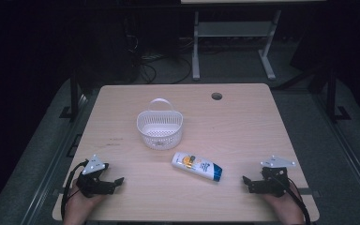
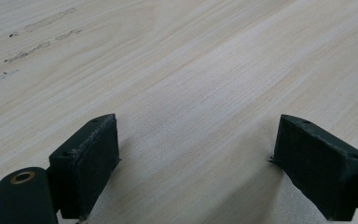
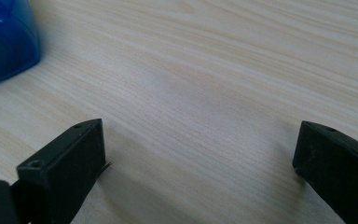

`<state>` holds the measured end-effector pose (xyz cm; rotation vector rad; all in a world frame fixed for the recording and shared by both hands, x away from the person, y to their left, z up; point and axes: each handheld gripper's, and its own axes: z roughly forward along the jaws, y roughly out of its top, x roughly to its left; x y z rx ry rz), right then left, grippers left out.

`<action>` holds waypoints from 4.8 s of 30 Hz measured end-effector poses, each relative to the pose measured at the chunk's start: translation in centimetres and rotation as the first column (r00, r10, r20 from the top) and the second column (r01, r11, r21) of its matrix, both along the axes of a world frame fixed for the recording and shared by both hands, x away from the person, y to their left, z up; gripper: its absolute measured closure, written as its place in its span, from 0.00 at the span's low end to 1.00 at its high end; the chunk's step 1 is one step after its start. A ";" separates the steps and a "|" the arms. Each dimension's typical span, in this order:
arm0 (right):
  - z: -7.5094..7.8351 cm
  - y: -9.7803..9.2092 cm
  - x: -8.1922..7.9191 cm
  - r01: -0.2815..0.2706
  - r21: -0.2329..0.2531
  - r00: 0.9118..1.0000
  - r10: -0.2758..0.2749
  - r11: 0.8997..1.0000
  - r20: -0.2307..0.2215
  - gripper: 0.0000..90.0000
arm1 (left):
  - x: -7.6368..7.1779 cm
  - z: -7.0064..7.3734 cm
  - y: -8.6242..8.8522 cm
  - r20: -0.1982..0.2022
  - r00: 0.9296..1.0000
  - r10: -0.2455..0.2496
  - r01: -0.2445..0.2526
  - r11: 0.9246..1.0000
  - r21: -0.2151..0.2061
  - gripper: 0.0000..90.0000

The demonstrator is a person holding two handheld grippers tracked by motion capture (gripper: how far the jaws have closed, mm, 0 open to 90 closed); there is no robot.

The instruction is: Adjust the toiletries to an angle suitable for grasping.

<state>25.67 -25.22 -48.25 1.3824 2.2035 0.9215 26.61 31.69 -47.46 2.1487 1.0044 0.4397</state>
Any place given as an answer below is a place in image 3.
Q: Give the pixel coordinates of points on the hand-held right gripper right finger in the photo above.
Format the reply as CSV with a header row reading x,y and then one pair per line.
x,y
338,168

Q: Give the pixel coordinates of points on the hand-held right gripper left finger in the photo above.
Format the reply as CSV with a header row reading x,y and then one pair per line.
x,y
65,161

